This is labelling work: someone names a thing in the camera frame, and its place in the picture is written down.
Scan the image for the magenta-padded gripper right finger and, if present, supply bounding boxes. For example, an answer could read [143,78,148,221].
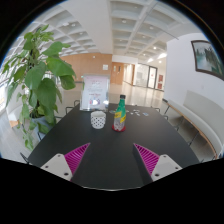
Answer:
[131,142,183,186]

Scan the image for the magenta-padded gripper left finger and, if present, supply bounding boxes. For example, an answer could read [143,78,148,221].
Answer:
[39,142,91,182]

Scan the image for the green drink bottle yellow label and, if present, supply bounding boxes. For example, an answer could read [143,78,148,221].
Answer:
[113,94,128,132]

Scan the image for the white dotted cup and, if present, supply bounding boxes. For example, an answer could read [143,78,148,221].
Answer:
[90,110,107,130]

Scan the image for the clear acrylic sign stand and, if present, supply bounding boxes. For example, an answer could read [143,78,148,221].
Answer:
[79,73,111,112]

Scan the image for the long white bench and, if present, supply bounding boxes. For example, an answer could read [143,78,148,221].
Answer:
[162,89,224,159]

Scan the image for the green potted plant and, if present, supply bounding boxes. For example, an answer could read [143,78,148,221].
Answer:
[0,23,77,152]

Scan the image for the framed landscape picture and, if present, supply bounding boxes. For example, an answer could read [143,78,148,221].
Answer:
[190,39,224,81]

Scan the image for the recessed ceiling lights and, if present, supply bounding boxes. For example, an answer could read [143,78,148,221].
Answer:
[61,18,168,63]

